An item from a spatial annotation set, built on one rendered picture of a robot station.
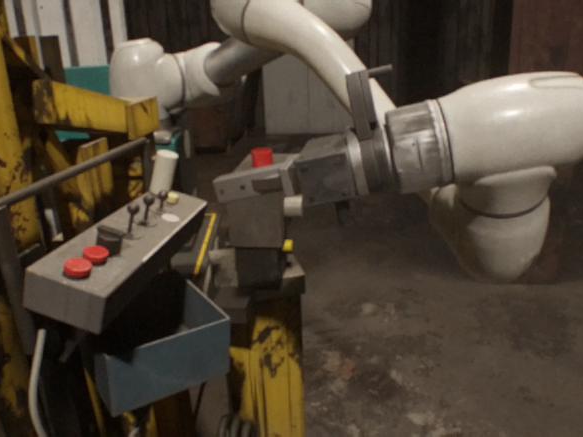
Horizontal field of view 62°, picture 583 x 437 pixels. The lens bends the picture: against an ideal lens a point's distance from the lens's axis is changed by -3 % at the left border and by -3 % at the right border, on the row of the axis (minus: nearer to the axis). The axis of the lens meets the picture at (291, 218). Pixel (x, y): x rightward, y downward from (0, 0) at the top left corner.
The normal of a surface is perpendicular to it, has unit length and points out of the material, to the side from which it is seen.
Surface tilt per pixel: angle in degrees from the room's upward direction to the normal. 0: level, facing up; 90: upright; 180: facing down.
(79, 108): 90
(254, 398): 90
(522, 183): 121
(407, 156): 87
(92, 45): 90
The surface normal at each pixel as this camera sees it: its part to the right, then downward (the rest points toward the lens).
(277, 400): 0.23, 0.33
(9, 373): 0.99, 0.01
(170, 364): 0.61, 0.33
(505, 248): -0.14, 0.75
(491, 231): -0.46, 0.59
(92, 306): -0.14, 0.30
